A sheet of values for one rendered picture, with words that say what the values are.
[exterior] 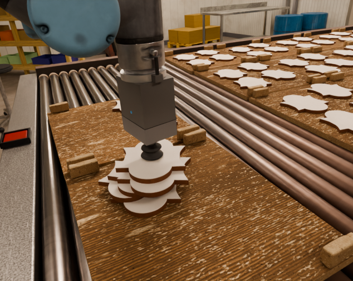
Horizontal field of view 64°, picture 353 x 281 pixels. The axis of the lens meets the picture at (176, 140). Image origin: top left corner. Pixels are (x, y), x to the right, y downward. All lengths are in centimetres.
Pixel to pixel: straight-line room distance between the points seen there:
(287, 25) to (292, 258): 563
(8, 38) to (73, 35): 581
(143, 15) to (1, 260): 42
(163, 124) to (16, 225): 32
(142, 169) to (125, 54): 20
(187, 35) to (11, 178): 654
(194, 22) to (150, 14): 728
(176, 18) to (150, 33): 775
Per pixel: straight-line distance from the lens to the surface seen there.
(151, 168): 50
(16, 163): 79
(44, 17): 26
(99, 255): 45
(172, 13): 811
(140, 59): 44
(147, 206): 49
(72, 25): 27
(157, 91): 45
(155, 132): 47
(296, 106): 91
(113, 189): 53
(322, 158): 73
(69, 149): 74
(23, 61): 592
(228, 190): 54
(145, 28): 43
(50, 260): 50
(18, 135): 91
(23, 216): 61
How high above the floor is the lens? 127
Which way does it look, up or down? 28 degrees down
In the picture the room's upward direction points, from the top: 3 degrees counter-clockwise
